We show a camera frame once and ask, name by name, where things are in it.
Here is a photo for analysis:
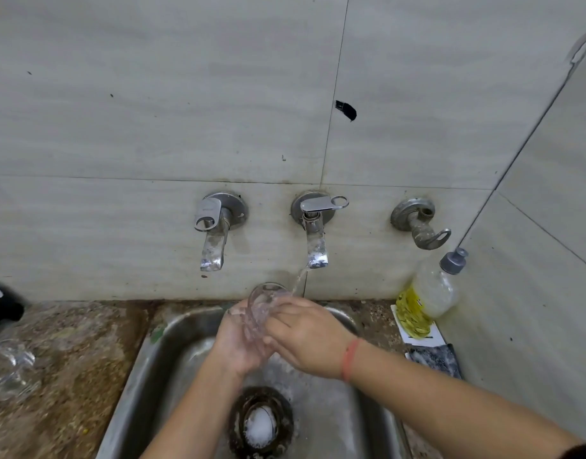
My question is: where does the person's left hand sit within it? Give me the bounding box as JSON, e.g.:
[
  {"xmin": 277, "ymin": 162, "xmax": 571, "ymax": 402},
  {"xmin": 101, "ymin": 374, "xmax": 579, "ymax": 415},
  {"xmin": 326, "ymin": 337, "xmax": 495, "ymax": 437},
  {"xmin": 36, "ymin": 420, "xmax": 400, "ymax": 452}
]
[{"xmin": 209, "ymin": 300, "xmax": 276, "ymax": 378}]

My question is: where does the clear glass cup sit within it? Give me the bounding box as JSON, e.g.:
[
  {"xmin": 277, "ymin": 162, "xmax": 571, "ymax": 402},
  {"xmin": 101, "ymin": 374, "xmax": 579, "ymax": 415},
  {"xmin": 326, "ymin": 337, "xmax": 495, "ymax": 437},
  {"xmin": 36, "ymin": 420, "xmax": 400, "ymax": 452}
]
[
  {"xmin": 243, "ymin": 281, "xmax": 293, "ymax": 351},
  {"xmin": 0, "ymin": 340, "xmax": 43, "ymax": 402}
]

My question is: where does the person's right forearm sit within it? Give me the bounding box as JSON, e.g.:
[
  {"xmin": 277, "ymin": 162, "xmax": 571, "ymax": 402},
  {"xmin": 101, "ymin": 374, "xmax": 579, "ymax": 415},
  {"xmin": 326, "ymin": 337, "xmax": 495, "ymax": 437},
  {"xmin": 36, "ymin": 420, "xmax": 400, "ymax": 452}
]
[{"xmin": 348, "ymin": 341, "xmax": 583, "ymax": 459}]

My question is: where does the metal sink drain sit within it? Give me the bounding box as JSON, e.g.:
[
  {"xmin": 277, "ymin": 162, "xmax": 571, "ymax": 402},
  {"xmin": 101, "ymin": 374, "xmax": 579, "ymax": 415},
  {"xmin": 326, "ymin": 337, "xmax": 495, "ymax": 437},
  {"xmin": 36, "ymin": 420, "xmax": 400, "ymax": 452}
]
[{"xmin": 228, "ymin": 386, "xmax": 295, "ymax": 459}]

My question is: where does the person's left forearm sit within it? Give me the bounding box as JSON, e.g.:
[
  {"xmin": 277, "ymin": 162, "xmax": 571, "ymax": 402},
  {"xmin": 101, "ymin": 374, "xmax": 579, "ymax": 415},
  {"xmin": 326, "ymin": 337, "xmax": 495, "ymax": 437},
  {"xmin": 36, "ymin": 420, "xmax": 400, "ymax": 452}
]
[{"xmin": 139, "ymin": 360, "xmax": 247, "ymax": 459}]

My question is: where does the chrome wall tap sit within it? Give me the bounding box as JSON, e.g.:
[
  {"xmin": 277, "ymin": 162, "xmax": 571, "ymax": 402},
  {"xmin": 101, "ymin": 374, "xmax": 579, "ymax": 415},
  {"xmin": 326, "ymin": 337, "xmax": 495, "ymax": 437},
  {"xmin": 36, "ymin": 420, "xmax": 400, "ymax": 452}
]
[
  {"xmin": 193, "ymin": 191, "xmax": 249, "ymax": 273},
  {"xmin": 290, "ymin": 191, "xmax": 350, "ymax": 270}
]

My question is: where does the person's right hand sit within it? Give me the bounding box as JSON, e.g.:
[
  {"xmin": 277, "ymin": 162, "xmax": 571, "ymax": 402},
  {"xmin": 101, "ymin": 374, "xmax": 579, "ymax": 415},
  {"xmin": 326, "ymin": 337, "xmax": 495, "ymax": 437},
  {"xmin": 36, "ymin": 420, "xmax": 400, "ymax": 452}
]
[{"xmin": 263, "ymin": 296, "xmax": 360, "ymax": 382}]

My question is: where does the yellow dish soap bottle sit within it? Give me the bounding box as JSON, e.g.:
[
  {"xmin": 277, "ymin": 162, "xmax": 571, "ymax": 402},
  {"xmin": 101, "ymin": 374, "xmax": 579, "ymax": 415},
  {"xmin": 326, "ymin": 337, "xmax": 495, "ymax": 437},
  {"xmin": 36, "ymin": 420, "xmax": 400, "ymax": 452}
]
[{"xmin": 396, "ymin": 248, "xmax": 470, "ymax": 340}]

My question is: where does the dark speckled sponge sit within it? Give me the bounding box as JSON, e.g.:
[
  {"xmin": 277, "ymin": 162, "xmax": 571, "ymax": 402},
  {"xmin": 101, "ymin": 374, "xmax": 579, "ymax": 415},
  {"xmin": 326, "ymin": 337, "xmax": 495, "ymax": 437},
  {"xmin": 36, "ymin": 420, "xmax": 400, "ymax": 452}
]
[{"xmin": 405, "ymin": 344, "xmax": 463, "ymax": 380}]

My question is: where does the black tape piece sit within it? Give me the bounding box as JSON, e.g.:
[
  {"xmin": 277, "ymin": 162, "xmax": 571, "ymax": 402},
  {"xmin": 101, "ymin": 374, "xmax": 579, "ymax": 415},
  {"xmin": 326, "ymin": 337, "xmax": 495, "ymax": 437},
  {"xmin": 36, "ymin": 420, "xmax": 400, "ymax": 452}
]
[{"xmin": 334, "ymin": 99, "xmax": 358, "ymax": 122}]

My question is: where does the grey wall valve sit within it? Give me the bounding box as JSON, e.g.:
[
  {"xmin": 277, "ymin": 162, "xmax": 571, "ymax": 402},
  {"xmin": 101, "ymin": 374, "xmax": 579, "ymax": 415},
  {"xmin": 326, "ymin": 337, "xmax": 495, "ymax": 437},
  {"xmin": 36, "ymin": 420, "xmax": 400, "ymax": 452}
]
[{"xmin": 390, "ymin": 198, "xmax": 452, "ymax": 251}]

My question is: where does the orange wrist thread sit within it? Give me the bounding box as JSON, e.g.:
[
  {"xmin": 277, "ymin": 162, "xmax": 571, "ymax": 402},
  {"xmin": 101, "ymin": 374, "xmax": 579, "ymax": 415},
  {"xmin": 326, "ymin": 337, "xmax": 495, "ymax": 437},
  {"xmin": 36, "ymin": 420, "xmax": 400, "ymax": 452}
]
[{"xmin": 340, "ymin": 337, "xmax": 362, "ymax": 383}]

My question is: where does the stainless steel sink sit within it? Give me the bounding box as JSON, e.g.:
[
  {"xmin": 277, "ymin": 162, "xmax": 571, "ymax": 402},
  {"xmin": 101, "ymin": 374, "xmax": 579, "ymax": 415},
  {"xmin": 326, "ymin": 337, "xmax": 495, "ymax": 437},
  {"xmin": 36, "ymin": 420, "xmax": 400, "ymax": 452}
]
[{"xmin": 95, "ymin": 303, "xmax": 413, "ymax": 459}]

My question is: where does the black dish rack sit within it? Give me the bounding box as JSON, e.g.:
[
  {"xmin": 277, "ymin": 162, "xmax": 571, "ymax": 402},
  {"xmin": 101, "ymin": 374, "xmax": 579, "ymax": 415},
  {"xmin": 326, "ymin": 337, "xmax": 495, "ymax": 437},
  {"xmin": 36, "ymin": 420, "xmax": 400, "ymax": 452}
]
[{"xmin": 0, "ymin": 280, "xmax": 26, "ymax": 335}]

